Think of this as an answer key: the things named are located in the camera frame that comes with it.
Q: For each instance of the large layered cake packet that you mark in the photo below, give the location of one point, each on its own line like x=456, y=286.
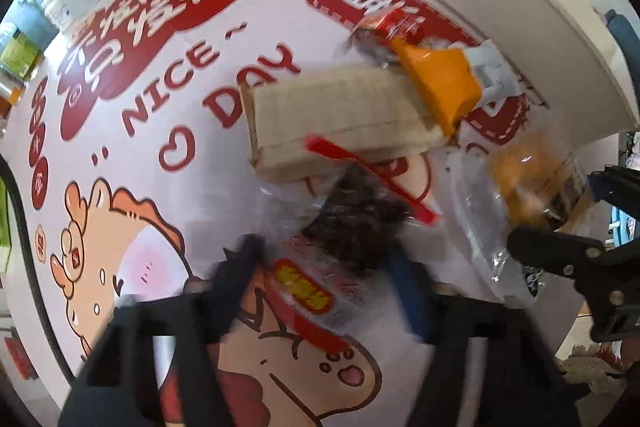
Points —
x=330, y=107

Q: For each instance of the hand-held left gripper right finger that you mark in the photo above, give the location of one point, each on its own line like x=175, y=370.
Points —
x=407, y=292

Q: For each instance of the small metal jar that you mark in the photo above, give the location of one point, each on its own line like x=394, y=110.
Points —
x=10, y=89

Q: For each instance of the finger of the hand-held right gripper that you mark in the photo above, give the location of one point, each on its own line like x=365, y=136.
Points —
x=617, y=184
x=545, y=247

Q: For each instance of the orange and white snack packet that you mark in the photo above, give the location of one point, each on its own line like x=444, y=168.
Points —
x=440, y=77

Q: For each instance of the small red snack packet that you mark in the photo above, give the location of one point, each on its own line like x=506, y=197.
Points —
x=395, y=24

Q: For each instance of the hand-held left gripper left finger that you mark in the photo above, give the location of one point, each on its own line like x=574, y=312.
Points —
x=240, y=262

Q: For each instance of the clear packet of dark snack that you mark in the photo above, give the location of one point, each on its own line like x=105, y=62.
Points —
x=360, y=217

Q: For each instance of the yellow nugget snack packet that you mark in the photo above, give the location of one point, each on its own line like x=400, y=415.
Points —
x=525, y=187

